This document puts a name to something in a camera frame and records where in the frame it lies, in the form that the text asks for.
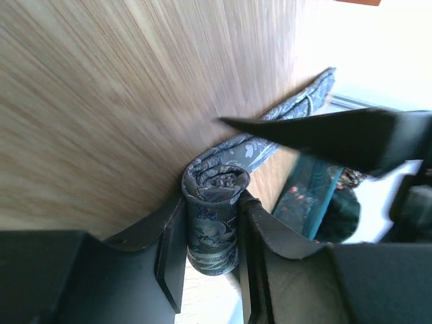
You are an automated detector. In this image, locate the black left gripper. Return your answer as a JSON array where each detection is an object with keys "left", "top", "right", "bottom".
[{"left": 220, "top": 108, "right": 431, "bottom": 243}]

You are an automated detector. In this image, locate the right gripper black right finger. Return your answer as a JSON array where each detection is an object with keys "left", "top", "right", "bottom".
[{"left": 238, "top": 192, "right": 431, "bottom": 323}]

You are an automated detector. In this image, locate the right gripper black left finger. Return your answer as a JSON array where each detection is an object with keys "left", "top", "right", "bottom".
[{"left": 1, "top": 194, "right": 186, "bottom": 323}]

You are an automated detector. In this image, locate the grey floral tie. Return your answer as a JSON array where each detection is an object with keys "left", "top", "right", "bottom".
[{"left": 181, "top": 66, "right": 338, "bottom": 277}]

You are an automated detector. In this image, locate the teal plastic bin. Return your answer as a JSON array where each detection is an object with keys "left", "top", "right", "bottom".
[{"left": 272, "top": 155, "right": 343, "bottom": 240}]

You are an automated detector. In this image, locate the dark green tie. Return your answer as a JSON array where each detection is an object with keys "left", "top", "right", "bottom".
[{"left": 315, "top": 190, "right": 361, "bottom": 243}]

